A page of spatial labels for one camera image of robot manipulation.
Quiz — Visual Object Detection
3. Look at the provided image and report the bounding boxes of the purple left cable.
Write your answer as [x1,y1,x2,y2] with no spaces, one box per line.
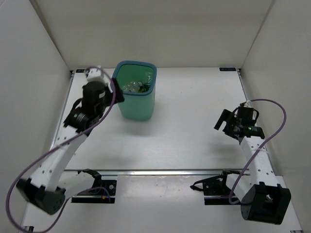
[6,66,117,233]

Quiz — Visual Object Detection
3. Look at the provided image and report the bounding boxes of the green plastic bin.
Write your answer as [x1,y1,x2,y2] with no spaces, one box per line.
[113,60,157,121]

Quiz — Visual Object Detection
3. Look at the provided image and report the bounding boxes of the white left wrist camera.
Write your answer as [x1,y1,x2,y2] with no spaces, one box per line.
[84,66,110,85]

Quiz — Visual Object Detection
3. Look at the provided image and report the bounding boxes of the right corner label sticker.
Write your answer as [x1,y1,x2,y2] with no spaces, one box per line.
[219,67,237,72]

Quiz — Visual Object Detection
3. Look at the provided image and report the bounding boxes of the black label small bottle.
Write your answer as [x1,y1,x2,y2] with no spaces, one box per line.
[122,81,143,93]

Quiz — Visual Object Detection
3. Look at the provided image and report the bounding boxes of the aluminium table edge rail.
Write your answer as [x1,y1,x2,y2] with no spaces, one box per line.
[65,167,273,177]

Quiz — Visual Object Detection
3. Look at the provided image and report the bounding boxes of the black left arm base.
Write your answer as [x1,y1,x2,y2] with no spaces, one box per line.
[71,169,117,204]

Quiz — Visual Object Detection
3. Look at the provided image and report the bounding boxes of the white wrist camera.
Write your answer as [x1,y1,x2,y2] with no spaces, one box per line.
[240,100,252,108]
[84,66,110,85]

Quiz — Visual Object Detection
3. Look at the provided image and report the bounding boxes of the green label clear bottle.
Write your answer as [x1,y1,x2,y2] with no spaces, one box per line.
[141,72,153,93]

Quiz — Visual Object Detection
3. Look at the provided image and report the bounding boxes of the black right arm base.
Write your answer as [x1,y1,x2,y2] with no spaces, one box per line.
[190,170,240,206]

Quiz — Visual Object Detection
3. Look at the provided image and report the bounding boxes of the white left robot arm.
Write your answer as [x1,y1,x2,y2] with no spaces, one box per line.
[16,78,124,215]

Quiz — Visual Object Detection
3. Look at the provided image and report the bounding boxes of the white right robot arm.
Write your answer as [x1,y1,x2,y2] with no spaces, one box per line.
[214,104,291,225]

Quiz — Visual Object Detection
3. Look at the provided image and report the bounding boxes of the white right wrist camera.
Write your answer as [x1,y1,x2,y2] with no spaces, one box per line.
[240,100,252,108]

